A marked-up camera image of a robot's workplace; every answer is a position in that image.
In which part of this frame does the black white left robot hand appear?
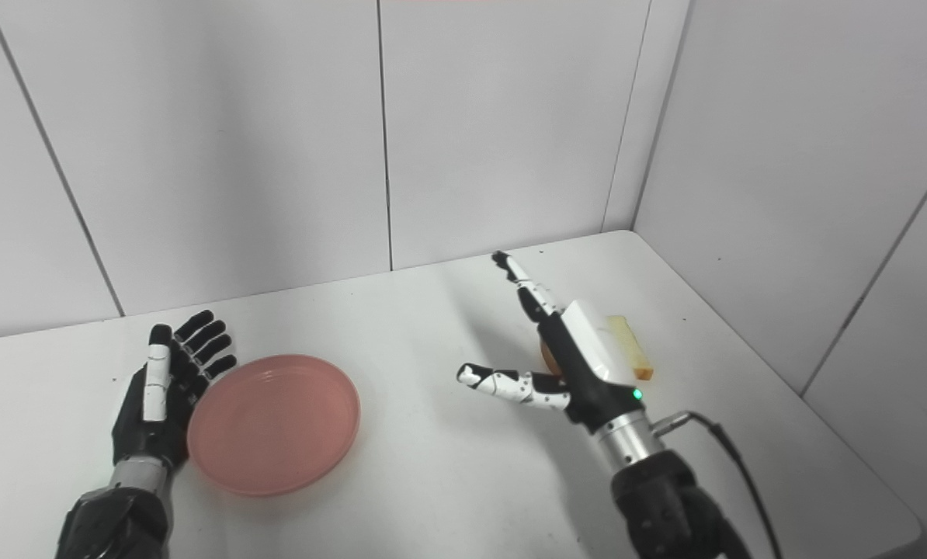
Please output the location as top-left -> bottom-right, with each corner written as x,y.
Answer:
111,310 -> 238,470

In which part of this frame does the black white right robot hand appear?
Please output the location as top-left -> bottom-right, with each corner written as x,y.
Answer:
457,250 -> 647,434

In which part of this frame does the slice of white bread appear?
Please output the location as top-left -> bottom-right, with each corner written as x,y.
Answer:
540,314 -> 654,381

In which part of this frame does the pink round plate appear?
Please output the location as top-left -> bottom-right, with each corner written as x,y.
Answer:
186,354 -> 361,498

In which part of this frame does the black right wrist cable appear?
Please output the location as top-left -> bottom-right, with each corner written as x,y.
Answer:
650,411 -> 783,559

